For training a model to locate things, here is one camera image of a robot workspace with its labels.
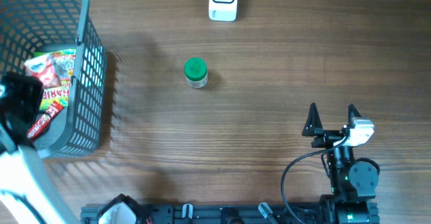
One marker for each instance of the Haribo gummy candy bag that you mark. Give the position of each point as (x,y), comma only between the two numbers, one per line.
(65,63)

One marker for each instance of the white barcode scanner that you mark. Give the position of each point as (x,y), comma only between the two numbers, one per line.
(223,10)

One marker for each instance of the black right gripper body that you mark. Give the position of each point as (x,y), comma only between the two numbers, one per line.
(328,138)

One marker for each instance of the small red-white snack packet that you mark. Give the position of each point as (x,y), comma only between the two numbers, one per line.
(43,68)

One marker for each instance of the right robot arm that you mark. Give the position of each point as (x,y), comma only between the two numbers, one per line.
(353,180)

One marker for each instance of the red chocolate bar wrapper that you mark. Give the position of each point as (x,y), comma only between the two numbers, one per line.
(42,124)

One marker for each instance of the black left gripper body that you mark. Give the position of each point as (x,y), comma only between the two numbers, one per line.
(23,91)

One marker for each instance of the grey plastic shopping basket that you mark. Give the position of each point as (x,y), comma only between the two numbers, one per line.
(30,26)

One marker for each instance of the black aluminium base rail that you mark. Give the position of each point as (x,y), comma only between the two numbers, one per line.
(307,212)

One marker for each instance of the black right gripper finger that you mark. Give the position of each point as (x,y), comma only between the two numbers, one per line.
(313,126)
(352,113)

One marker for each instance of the green-lidded Knorr jar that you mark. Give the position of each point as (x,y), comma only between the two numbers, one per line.
(196,72)

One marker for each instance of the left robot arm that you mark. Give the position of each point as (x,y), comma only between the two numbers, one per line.
(26,189)

